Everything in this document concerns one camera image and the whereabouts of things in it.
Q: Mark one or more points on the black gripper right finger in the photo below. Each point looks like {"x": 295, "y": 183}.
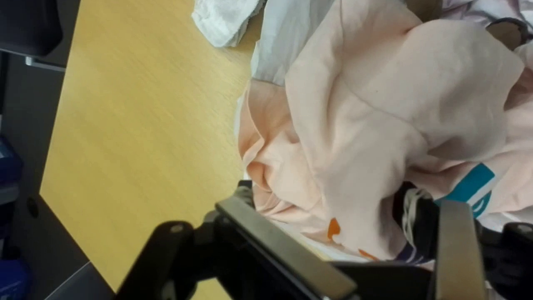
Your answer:
{"x": 457, "y": 253}

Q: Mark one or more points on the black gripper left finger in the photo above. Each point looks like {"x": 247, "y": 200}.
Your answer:
{"x": 305, "y": 273}

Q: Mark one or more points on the light pink printed garment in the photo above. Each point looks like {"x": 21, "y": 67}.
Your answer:
{"x": 382, "y": 110}

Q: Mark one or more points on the white plastic bag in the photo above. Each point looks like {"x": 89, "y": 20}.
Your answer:
{"x": 289, "y": 23}

